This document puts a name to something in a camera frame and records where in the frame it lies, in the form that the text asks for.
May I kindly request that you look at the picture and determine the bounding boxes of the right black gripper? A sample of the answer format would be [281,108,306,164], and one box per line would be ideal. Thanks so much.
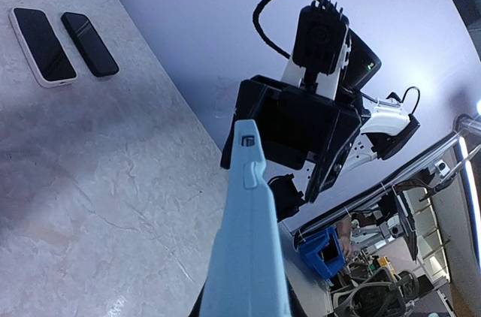
[232,75,362,203]

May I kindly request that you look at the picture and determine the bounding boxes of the light blue phone case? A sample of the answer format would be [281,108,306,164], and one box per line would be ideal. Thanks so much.
[199,119,291,316]

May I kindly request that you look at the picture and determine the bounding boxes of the large black smartphone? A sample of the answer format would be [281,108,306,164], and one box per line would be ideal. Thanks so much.
[61,12,119,77]

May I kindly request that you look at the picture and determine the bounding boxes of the clear pink phone case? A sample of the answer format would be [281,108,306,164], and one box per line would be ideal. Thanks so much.
[8,7,79,89]

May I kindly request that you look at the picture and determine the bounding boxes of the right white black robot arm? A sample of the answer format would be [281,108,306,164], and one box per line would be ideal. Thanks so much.
[232,28,419,202]

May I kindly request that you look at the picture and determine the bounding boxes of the blue plastic bin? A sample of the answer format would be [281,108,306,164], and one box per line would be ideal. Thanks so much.
[298,227,346,280]

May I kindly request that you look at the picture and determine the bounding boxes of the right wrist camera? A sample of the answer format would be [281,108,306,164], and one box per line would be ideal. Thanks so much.
[292,2,349,75]

